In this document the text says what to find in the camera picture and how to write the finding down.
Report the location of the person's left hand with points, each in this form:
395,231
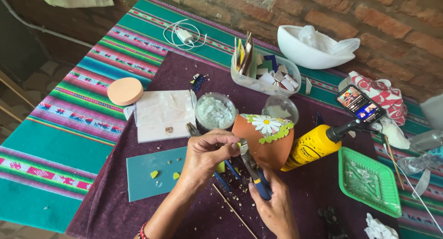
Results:
200,159

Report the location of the person's right hand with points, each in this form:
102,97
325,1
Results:
277,208

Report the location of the yellow-green tile strip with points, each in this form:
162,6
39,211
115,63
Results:
220,167

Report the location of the green heart tile piece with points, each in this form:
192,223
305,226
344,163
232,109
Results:
154,174
176,175

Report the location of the thin wooden skewer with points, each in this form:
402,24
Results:
235,211
394,163

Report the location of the round clear tub glass shards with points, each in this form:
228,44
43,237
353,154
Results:
215,111

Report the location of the purple cloth mat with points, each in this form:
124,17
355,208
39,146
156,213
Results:
193,211

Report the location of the white marble tile slab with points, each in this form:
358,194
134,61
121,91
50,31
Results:
162,118

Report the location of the terracotta pot with mosaic flower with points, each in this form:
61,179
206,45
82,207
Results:
268,150

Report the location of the teal glass tile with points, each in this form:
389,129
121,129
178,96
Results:
145,176

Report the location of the black tool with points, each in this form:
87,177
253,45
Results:
334,225

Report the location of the yellow glue bottle black nozzle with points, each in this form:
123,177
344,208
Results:
311,147

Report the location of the blue glass fragments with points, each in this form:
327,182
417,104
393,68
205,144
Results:
198,82

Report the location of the clear rectangular plastic container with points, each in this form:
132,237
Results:
249,83

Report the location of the empty round clear tub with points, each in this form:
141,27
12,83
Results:
280,109

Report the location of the green plastic tray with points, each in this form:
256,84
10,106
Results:
368,182

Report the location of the peach round sponge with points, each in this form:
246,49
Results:
125,91

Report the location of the crumpled white paper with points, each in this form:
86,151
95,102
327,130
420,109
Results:
379,228

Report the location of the heap of mixed tile pieces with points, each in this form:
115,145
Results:
273,74

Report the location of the white tile shard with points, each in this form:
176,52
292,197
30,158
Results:
308,86

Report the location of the black smartphone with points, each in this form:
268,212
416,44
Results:
360,104

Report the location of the striped woven tablecloth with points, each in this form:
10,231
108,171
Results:
69,128

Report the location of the white crumpled cloth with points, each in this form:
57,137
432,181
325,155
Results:
394,133

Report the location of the white oval bowl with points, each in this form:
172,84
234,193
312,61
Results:
301,55

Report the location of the crumpled clear plastic wrap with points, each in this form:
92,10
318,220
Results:
418,163

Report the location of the red and white patterned cloth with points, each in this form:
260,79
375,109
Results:
387,97

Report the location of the clear plastic bottle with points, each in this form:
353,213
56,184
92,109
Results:
427,140

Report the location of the white plastic bag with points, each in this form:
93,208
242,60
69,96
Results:
328,41

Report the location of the white container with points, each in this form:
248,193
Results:
434,111

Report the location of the wooden frame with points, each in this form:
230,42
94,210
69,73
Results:
14,93

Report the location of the white wall pipe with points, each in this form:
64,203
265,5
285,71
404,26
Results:
41,28

